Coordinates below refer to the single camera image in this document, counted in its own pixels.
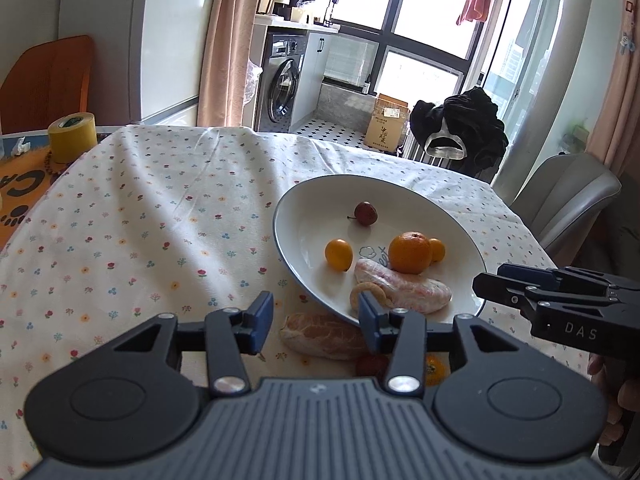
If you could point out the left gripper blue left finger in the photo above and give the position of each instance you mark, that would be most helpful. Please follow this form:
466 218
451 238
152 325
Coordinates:
231 333

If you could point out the pink curtain left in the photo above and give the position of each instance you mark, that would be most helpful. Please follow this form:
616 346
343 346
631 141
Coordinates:
224 65

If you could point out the pink curtain right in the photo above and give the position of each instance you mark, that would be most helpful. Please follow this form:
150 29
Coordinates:
615 137

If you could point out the yellow tape roll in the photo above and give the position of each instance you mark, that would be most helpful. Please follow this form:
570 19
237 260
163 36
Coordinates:
71 136

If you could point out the orange cat table mat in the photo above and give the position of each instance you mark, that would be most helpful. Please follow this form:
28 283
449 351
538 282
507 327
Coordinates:
24 180

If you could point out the peeled pomelo segment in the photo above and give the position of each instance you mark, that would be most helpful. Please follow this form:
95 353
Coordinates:
409 291
322 336

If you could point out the large orange mandarin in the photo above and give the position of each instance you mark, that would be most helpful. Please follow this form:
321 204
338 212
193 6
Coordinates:
410 253

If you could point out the orange wooden chair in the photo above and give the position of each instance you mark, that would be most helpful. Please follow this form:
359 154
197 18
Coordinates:
47 82

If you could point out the small kumquat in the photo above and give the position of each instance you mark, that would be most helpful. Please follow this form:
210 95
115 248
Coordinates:
338 254
438 250

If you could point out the white plate blue rim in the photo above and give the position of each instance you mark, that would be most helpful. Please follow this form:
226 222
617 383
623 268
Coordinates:
316 211

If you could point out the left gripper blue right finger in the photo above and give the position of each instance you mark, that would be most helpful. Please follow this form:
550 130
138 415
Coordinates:
400 334

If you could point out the grey washing machine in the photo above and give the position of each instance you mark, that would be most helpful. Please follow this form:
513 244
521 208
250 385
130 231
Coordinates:
282 62

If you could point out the grey padded chair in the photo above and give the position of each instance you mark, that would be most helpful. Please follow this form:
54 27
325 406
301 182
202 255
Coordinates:
561 201

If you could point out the white refrigerator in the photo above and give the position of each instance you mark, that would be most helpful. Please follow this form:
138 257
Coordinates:
147 57

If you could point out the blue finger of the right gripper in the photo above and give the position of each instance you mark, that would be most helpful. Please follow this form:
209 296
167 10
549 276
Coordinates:
510 293
567 277

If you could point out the white cabinet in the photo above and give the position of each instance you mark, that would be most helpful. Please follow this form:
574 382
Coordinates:
310 78

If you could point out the right hand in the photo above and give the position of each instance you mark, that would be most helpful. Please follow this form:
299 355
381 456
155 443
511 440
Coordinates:
624 397

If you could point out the pink curtain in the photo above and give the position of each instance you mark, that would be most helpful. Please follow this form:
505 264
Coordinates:
224 65
615 137

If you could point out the cardboard box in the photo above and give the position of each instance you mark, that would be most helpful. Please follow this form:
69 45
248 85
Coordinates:
388 123

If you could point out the floral white tablecloth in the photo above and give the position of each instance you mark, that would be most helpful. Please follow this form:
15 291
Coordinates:
106 285

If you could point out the black clothes pile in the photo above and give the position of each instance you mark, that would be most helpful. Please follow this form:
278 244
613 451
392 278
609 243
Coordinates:
466 122

